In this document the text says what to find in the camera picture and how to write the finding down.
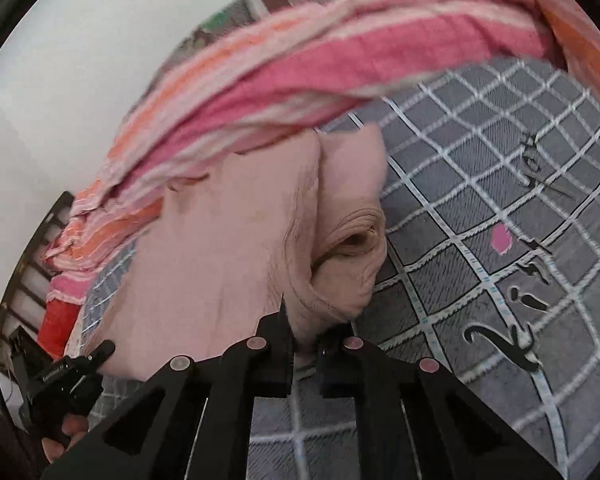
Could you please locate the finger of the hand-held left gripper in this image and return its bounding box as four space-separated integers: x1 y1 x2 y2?
82 339 116 368

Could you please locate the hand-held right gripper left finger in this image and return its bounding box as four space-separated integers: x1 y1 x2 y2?
42 297 295 480

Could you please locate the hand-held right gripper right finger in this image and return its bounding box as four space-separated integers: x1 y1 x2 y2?
317 324 563 480

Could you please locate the pink knit sweater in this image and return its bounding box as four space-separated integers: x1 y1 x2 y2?
97 122 388 381

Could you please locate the person's left hand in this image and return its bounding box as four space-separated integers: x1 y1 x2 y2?
41 411 90 465

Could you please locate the red pillow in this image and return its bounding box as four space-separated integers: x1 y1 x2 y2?
36 299 87 358

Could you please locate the dark wooden headboard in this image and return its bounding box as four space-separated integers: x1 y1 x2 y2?
0 191 77 363

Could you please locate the grey checked blanket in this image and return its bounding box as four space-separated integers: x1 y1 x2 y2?
82 57 600 480

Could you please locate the pink striped quilt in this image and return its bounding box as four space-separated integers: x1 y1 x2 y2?
42 0 600 306

